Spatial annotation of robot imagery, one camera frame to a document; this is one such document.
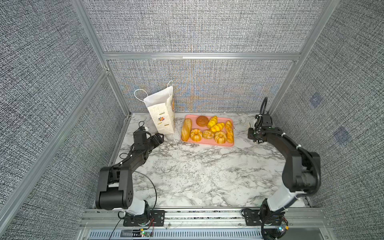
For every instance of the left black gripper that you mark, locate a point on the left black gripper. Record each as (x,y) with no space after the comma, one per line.
(160,140)

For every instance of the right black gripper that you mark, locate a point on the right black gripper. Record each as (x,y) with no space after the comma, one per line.
(250,135)

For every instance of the white paper bag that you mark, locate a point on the white paper bag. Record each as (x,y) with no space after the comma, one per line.
(161,107)

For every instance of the yellow striped croissant fake bread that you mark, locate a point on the yellow striped croissant fake bread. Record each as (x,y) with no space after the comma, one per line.
(217,127)

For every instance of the round brown bun fake bread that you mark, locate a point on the round brown bun fake bread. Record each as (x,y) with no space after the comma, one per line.
(202,121)

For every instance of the oval yellow fake bread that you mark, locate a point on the oval yellow fake bread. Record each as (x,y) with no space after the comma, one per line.
(212,122)

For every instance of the long twisted fake bread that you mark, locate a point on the long twisted fake bread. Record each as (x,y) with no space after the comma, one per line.
(229,131)

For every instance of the round pumpkin-shaped fake bread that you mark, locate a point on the round pumpkin-shaped fake bread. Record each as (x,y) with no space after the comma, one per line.
(196,135)

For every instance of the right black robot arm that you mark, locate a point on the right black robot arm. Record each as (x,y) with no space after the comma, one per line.
(301,174)

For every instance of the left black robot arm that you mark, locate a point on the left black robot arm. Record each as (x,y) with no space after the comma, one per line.
(115,185)

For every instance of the pink plastic tray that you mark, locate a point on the pink plastic tray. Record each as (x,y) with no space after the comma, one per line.
(208,135)

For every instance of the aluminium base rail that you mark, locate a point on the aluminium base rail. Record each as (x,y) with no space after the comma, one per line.
(195,223)

